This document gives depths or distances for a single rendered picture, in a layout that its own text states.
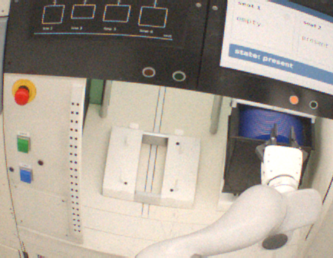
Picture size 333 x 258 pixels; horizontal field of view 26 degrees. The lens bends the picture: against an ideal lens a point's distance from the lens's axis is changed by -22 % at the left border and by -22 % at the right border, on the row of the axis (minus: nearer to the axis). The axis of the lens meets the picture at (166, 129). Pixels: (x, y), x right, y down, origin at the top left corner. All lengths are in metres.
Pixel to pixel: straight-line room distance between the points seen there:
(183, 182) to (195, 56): 0.63
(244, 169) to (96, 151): 0.40
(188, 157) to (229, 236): 0.93
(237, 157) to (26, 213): 0.53
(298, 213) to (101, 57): 0.47
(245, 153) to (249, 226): 0.70
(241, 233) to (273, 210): 0.07
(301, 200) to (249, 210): 0.30
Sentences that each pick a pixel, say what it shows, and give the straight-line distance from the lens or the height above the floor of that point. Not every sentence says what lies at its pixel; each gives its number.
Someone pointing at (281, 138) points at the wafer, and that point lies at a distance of 1.88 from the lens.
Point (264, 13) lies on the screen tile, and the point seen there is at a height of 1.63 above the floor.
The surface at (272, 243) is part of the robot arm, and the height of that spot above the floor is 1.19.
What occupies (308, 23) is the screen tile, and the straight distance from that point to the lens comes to 1.37.
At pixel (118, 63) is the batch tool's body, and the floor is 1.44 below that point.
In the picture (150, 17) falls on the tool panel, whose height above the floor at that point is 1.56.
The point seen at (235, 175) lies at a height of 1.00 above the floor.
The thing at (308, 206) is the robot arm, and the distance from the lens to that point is 1.48.
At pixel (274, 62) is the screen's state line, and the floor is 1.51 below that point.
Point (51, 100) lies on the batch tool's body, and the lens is 1.56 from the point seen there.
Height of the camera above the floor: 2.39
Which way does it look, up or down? 44 degrees down
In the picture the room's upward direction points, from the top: 9 degrees clockwise
